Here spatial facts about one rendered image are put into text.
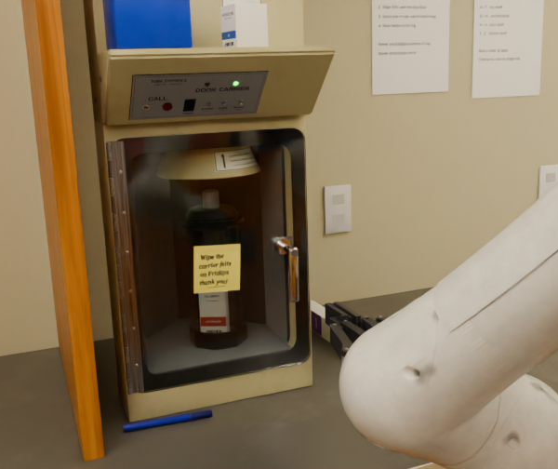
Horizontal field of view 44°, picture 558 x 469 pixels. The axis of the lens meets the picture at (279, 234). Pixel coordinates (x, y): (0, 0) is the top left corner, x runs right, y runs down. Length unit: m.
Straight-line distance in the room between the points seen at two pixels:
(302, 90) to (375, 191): 0.68
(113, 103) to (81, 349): 0.34
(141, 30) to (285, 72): 0.21
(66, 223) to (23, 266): 0.55
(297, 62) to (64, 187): 0.36
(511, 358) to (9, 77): 1.16
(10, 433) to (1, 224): 0.47
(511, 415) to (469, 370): 0.10
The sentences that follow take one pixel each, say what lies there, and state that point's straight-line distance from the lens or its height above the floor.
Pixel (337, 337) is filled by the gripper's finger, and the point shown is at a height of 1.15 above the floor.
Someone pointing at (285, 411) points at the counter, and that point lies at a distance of 1.16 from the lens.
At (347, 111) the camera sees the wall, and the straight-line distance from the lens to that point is 1.65.
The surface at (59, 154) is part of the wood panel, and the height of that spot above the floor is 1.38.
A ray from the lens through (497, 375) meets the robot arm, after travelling 0.53.
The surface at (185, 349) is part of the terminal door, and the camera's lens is 1.13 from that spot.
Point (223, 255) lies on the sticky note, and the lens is 1.10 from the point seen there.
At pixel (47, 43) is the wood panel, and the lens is 0.95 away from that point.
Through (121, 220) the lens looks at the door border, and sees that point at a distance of 1.06.
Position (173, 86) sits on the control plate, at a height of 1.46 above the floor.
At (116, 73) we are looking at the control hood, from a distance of 0.96.
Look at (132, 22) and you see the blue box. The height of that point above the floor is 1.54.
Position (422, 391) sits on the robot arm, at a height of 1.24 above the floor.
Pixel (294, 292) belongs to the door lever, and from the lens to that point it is 1.11.
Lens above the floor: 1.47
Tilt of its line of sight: 13 degrees down
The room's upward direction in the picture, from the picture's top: 2 degrees counter-clockwise
